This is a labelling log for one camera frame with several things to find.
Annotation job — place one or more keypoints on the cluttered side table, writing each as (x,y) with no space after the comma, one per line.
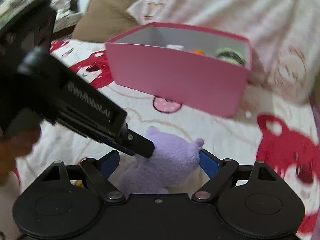
(26,11)

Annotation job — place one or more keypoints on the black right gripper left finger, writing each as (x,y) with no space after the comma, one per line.
(66,199)

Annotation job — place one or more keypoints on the green yarn ball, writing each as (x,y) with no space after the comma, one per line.
(231,56)

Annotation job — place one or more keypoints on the white red bear blanket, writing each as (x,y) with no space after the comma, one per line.
(238,138)

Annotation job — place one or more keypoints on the pink cardboard storage box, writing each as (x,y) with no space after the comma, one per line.
(138,59)

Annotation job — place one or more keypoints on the small white medicine box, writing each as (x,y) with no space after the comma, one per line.
(174,46)

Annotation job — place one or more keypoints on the brown cushion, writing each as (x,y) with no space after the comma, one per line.
(103,20)

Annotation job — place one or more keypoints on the person left hand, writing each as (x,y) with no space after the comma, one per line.
(19,145)

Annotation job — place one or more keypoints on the pink cartoon pillow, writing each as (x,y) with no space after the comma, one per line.
(284,35)

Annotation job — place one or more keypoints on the purple plush toy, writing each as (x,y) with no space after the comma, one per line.
(171,164)

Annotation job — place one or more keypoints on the orange sponge egg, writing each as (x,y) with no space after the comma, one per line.
(198,51)

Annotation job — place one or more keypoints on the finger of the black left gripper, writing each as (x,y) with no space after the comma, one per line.
(132,143)

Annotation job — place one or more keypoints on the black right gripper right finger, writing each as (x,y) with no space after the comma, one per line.
(249,198)

